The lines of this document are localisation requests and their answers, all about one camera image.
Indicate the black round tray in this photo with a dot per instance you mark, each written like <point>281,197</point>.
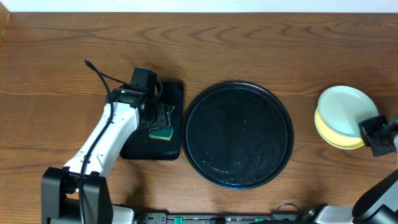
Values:
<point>237,135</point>

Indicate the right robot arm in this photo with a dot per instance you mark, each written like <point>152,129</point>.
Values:
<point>379,204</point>

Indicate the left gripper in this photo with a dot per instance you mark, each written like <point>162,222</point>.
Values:
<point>161,117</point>

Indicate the black rectangular tray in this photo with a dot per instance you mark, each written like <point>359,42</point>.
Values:
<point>142,144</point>

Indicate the yellow plate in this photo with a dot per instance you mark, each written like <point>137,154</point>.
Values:
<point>333,138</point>

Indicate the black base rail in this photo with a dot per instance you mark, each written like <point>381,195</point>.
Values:
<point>233,218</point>

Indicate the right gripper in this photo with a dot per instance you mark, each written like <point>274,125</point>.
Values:
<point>365,126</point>

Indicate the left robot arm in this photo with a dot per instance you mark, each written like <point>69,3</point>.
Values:
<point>78,192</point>

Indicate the green scouring sponge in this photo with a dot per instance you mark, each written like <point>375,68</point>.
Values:
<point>162,134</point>

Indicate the light blue plate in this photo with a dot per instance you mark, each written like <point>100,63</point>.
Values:
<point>342,108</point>

